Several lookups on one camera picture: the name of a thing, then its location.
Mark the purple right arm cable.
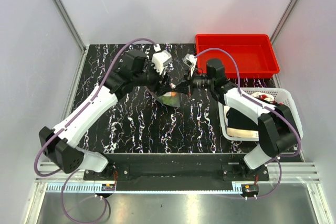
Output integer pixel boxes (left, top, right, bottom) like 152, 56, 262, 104
194, 47, 301, 200

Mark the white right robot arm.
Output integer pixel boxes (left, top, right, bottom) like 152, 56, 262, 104
183, 55, 301, 180

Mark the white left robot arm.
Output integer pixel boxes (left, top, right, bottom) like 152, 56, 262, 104
39, 50, 172, 180

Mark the red plastic bin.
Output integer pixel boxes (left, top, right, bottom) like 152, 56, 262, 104
195, 34, 280, 79

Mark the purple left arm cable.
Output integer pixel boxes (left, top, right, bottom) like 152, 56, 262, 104
34, 38, 161, 222

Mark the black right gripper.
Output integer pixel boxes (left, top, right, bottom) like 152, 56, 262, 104
171, 67, 214, 97

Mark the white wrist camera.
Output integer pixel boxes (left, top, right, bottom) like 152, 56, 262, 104
183, 54, 197, 76
151, 44, 172, 74

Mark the white plastic basket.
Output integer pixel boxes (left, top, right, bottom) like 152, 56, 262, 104
218, 88, 303, 147

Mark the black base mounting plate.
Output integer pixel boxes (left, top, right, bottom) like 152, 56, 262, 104
83, 153, 269, 193

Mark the black bag in basket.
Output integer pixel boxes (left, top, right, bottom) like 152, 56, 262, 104
225, 100, 289, 131

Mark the aluminium frame rail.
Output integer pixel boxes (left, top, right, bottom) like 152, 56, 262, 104
35, 162, 321, 183

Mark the beige item in basket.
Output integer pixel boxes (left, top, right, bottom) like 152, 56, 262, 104
226, 127, 259, 140

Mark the white red cloth in basket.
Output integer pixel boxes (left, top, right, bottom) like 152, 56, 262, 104
251, 92, 282, 105

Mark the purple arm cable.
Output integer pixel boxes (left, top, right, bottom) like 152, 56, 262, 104
34, 38, 161, 222
194, 47, 301, 200

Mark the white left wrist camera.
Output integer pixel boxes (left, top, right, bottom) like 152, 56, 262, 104
151, 44, 172, 74

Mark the clear zip top bag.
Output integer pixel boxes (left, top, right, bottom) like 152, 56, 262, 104
153, 73, 191, 108

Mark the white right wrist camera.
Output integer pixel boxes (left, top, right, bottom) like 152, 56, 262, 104
183, 54, 197, 76

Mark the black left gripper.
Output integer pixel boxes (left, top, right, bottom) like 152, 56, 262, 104
133, 58, 172, 96

